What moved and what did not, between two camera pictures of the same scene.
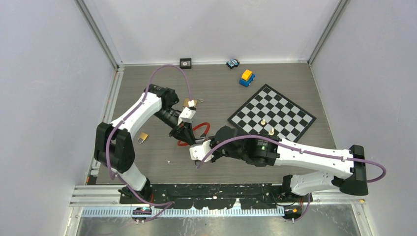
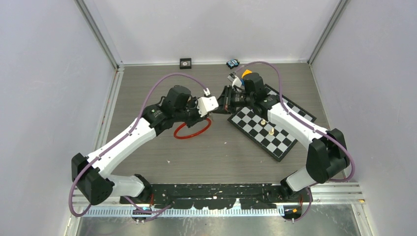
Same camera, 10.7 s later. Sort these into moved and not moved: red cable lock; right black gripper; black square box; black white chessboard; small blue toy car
Moved: right black gripper; red cable lock
Not moved: black white chessboard; small blue toy car; black square box
